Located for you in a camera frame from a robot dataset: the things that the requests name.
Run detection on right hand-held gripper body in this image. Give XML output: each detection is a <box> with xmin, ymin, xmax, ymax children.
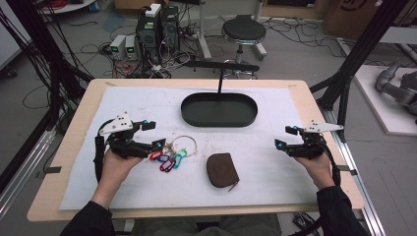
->
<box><xmin>284</xmin><ymin>119</ymin><xmax>344</xmax><ymax>161</ymax></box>

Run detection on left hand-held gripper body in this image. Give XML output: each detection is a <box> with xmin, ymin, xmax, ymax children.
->
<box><xmin>97</xmin><ymin>111</ymin><xmax>155</xmax><ymax>160</ymax></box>

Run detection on key ring with coloured tags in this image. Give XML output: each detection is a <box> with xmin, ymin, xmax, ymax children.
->
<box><xmin>149</xmin><ymin>135</ymin><xmax>199</xmax><ymax>174</ymax></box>

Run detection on brown zip pouch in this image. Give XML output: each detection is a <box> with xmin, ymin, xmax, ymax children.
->
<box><xmin>206</xmin><ymin>152</ymin><xmax>241</xmax><ymax>193</ymax></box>

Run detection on black key rack with tray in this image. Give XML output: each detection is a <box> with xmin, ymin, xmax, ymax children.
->
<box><xmin>180</xmin><ymin>60</ymin><xmax>261</xmax><ymax>129</ymax></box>

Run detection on person's left hand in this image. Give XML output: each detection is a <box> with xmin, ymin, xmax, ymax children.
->
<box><xmin>97</xmin><ymin>148</ymin><xmax>146</xmax><ymax>199</ymax></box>

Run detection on person's right hand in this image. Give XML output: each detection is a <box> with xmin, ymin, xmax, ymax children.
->
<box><xmin>292</xmin><ymin>151</ymin><xmax>336</xmax><ymax>192</ymax></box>

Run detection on grey tape strip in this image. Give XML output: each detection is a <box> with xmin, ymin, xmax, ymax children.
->
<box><xmin>336</xmin><ymin>164</ymin><xmax>359</xmax><ymax>177</ymax></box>
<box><xmin>34</xmin><ymin>165</ymin><xmax>63</xmax><ymax>180</ymax></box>

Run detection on white power supply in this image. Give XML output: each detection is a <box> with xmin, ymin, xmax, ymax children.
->
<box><xmin>124</xmin><ymin>34</ymin><xmax>139</xmax><ymax>61</ymax></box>
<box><xmin>109</xmin><ymin>33</ymin><xmax>128</xmax><ymax>57</ymax></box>

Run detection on white platform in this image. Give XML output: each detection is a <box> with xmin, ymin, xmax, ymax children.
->
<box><xmin>353</xmin><ymin>64</ymin><xmax>417</xmax><ymax>138</ymax></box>

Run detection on black computer tower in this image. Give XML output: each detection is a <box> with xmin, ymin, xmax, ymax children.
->
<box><xmin>135</xmin><ymin>13</ymin><xmax>162</xmax><ymax>66</ymax></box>
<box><xmin>159</xmin><ymin>5</ymin><xmax>181</xmax><ymax>53</ymax></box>

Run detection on person's legs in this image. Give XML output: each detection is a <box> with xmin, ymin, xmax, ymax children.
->
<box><xmin>129</xmin><ymin>214</ymin><xmax>283</xmax><ymax>236</ymax></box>

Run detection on black round stool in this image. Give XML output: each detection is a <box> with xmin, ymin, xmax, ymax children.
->
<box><xmin>220</xmin><ymin>14</ymin><xmax>268</xmax><ymax>81</ymax></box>

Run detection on white box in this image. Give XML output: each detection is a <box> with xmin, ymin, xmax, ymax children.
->
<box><xmin>144</xmin><ymin>3</ymin><xmax>162</xmax><ymax>19</ymax></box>

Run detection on cardboard box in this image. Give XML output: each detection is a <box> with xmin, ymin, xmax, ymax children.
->
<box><xmin>323</xmin><ymin>0</ymin><xmax>383</xmax><ymax>41</ymax></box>

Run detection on aluminium rail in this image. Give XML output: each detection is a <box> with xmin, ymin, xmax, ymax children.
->
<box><xmin>0</xmin><ymin>127</ymin><xmax>57</xmax><ymax>219</ymax></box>
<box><xmin>322</xmin><ymin>107</ymin><xmax>387</xmax><ymax>236</ymax></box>

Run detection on tangle of floor cables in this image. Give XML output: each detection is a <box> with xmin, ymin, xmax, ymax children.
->
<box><xmin>267</xmin><ymin>17</ymin><xmax>349</xmax><ymax>58</ymax></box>

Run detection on white table frame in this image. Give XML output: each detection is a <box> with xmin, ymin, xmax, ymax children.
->
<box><xmin>196</xmin><ymin>0</ymin><xmax>268</xmax><ymax>62</ymax></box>

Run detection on black frame post with cables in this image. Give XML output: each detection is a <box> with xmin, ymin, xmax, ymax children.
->
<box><xmin>0</xmin><ymin>0</ymin><xmax>94</xmax><ymax>136</ymax></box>

